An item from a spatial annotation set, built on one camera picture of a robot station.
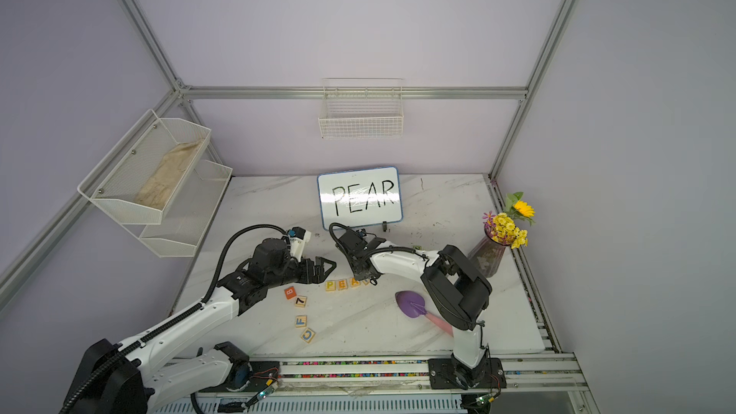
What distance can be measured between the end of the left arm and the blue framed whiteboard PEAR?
297 mm

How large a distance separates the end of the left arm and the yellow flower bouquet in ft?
1.57

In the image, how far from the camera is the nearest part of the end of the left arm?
72cm

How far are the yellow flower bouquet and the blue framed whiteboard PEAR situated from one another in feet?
1.20

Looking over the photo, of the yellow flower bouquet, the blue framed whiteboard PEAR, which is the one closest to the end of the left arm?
the blue framed whiteboard PEAR
